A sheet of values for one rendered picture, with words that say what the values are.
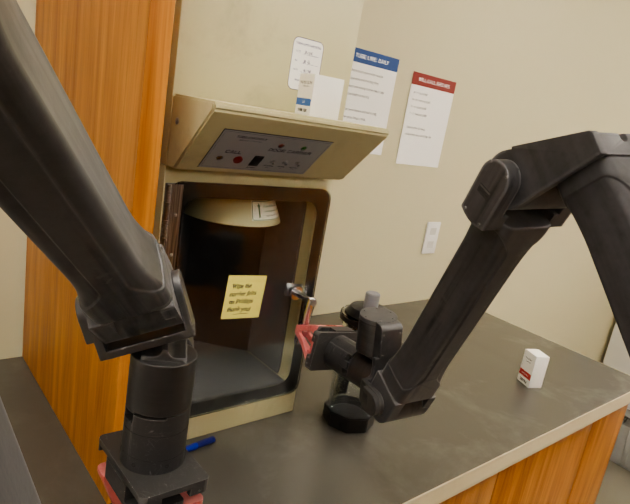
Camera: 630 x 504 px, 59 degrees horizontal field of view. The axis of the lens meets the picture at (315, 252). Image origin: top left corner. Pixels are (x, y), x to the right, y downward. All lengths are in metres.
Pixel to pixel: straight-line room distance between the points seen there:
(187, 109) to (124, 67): 0.09
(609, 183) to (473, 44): 1.50
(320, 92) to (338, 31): 0.15
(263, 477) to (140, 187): 0.51
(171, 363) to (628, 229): 0.39
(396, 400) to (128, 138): 0.48
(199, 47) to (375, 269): 1.15
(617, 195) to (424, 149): 1.37
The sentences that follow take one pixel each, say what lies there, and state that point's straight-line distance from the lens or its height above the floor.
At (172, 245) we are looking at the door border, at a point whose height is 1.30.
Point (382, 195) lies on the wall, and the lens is 1.75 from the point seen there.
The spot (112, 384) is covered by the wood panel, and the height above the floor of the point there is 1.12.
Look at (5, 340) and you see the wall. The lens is 1.32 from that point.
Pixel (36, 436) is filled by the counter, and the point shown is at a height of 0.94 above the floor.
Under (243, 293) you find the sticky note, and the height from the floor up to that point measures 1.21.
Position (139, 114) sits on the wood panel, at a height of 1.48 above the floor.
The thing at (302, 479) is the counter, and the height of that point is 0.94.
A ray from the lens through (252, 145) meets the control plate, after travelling 0.80.
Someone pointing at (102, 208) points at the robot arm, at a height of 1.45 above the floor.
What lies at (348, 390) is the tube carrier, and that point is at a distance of 1.08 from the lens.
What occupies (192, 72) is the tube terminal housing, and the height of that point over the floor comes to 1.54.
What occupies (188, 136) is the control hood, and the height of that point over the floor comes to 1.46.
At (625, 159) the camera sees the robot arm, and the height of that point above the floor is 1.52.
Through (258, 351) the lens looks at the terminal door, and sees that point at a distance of 1.01.
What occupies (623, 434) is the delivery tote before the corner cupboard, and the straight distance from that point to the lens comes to 3.42.
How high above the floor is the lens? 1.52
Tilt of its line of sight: 14 degrees down
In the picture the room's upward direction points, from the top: 10 degrees clockwise
